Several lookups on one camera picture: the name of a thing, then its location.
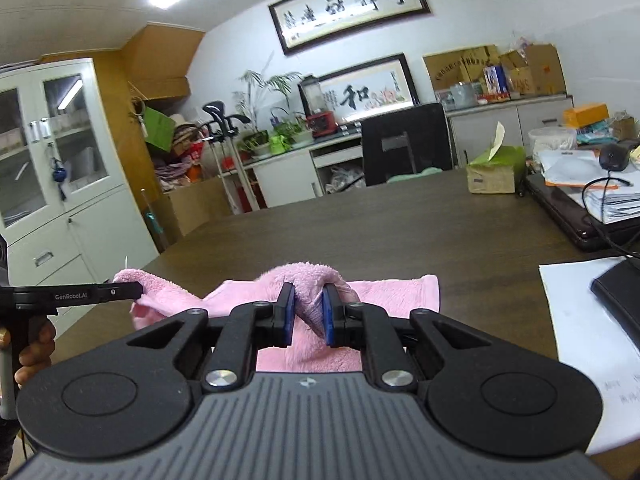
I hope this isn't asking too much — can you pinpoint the metal stand with black handles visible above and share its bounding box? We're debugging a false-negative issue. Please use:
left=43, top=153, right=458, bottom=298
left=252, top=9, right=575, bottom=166
left=201, top=101, right=261, bottom=212

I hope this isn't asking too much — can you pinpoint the long framed calligraphy scroll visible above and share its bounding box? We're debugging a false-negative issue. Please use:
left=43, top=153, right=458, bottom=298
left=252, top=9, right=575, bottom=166
left=268, top=0, right=432, bottom=56

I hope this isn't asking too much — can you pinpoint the black office chair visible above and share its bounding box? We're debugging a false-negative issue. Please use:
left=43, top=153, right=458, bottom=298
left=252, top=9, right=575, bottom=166
left=361, top=102, right=454, bottom=187

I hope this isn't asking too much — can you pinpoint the clear plastic bag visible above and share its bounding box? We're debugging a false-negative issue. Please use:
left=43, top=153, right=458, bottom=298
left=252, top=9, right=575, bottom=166
left=325, top=165, right=367, bottom=195

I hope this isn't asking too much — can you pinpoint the framed calligraphy picture with flowers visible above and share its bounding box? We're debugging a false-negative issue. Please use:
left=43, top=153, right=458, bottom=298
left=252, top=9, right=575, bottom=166
left=300, top=53, right=420, bottom=122

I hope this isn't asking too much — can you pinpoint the pink towel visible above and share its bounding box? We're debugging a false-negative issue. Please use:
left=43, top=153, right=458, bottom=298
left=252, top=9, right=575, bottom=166
left=114, top=261, right=441, bottom=374

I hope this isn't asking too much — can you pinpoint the tall white glass door cabinet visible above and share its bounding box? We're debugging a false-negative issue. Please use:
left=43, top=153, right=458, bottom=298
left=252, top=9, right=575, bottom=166
left=0, top=57, right=161, bottom=303

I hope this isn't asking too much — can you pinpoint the green tissue box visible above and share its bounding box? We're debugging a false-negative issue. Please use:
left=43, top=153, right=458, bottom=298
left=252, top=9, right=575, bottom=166
left=465, top=121, right=527, bottom=195

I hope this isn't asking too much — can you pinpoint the black cable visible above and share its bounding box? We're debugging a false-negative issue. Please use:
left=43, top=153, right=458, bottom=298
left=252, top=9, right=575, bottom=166
left=581, top=175, right=640, bottom=262

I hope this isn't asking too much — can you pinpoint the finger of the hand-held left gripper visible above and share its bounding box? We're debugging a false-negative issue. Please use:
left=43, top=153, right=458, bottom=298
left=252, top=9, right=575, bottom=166
left=14, top=282, right=144, bottom=315

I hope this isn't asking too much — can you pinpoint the black laptop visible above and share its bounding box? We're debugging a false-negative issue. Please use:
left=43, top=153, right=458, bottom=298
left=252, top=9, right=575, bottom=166
left=524, top=172, right=640, bottom=253

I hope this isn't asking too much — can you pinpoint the white paper sheet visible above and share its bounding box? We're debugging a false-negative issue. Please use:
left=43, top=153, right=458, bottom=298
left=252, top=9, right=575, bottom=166
left=538, top=256, right=640, bottom=457

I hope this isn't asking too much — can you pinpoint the stack of papers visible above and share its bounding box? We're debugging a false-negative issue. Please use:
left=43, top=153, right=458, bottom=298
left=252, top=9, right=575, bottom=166
left=539, top=146, right=640, bottom=225

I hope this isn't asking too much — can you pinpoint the person's left hand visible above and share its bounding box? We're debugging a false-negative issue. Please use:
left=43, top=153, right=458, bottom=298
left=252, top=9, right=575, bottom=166
left=15, top=320, right=57, bottom=389

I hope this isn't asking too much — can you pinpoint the blender with red base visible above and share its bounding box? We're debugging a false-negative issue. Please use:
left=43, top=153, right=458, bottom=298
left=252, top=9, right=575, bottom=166
left=298, top=75, right=339, bottom=138

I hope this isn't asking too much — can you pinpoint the wooden shelf unit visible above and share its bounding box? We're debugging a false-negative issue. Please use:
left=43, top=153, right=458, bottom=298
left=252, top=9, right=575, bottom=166
left=119, top=24, right=207, bottom=111

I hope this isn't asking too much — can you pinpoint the white plastic container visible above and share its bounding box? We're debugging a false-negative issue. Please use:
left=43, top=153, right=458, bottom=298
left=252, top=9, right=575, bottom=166
left=528, top=127, right=577, bottom=162

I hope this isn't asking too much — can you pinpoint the low white cabinet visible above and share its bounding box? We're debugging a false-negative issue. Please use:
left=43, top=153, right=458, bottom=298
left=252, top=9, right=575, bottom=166
left=244, top=94, right=574, bottom=211

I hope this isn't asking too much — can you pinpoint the small colourful printed box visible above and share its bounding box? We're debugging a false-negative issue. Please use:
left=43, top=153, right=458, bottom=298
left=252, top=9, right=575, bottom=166
left=482, top=65, right=511, bottom=102

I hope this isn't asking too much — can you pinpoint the large cardboard floor box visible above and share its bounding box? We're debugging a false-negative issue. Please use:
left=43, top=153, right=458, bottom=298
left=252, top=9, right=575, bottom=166
left=149, top=175, right=237, bottom=253

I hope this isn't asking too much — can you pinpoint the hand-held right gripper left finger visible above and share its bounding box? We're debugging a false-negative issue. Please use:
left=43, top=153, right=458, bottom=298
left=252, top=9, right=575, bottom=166
left=107, top=282, right=297, bottom=396

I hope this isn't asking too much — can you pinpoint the black computer mouse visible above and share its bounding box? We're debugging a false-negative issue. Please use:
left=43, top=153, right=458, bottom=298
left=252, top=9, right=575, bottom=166
left=598, top=142, right=632, bottom=172

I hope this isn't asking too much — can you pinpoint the hanging dreamcatcher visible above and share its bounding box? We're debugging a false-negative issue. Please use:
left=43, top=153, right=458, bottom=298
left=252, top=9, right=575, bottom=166
left=130, top=97, right=151, bottom=137

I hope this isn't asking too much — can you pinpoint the pile of fabric items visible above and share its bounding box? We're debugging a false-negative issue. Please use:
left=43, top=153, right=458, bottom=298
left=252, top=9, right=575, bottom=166
left=156, top=114, right=207, bottom=192

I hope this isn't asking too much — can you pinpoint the blue key tassel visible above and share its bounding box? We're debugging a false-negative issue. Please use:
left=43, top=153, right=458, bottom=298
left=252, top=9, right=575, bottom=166
left=49, top=157, right=69, bottom=202

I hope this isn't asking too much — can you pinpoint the orange box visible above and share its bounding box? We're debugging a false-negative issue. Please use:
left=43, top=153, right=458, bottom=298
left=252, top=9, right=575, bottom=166
left=563, top=103, right=610, bottom=130

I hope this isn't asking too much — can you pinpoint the broom with teal clip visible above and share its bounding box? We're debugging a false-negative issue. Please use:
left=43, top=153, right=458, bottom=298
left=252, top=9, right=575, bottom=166
left=140, top=188, right=169, bottom=254

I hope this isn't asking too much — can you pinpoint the black wallet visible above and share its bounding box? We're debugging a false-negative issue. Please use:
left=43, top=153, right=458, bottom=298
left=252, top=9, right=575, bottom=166
left=590, top=258, right=640, bottom=332

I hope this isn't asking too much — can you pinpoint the brown cardboard box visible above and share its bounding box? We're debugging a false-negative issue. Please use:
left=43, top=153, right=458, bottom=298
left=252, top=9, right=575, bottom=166
left=500, top=43, right=567, bottom=97

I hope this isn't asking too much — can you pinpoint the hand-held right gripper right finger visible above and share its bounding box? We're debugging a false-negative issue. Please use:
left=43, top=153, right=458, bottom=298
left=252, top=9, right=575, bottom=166
left=322, top=284, right=508, bottom=395

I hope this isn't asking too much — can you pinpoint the small potted green plant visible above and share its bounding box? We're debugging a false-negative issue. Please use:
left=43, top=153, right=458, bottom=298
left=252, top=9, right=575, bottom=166
left=270, top=107, right=315, bottom=146

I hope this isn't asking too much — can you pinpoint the green cardboard box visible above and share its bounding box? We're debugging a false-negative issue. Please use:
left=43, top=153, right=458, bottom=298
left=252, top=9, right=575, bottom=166
left=144, top=106, right=176, bottom=154

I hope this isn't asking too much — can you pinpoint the tall potted palm plant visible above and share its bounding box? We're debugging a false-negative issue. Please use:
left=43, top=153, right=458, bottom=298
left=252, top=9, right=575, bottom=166
left=234, top=52, right=305, bottom=146

